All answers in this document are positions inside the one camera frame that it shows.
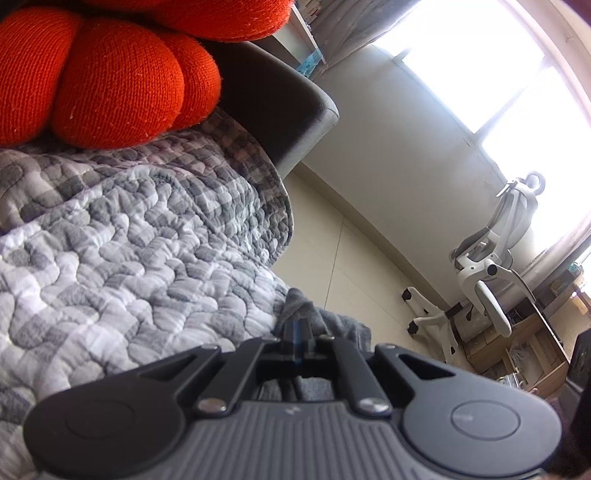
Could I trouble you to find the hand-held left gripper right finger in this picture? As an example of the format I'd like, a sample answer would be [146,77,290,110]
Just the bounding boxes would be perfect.
[295,322,462,415]

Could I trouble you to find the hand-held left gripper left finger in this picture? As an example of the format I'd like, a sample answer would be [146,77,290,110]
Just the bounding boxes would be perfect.
[136,322,297,414]

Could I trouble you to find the grey fleece towel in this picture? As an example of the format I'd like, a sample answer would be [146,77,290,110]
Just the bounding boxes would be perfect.
[256,288,374,402]

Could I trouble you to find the wooden desk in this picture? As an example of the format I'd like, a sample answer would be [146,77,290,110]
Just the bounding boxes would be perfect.
[463,263,591,398]

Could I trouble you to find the white office chair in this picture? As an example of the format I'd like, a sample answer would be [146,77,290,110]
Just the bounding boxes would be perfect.
[402,171,544,366]

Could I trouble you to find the grey checked quilted blanket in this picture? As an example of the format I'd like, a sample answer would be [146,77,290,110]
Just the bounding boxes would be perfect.
[0,108,297,480]

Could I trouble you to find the blue hanging bag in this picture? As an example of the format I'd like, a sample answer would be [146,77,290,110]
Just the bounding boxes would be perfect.
[298,48,325,75]

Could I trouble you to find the window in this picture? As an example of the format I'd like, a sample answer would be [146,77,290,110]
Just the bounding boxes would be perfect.
[373,0,591,259]

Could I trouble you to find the red knitted flower cushion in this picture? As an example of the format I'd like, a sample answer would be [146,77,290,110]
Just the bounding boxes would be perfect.
[0,0,296,150]

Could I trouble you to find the white desk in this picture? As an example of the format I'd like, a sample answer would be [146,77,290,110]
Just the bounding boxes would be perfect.
[271,0,329,75]

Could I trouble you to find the grey curtain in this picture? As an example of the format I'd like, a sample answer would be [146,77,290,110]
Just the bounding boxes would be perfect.
[305,0,422,71]

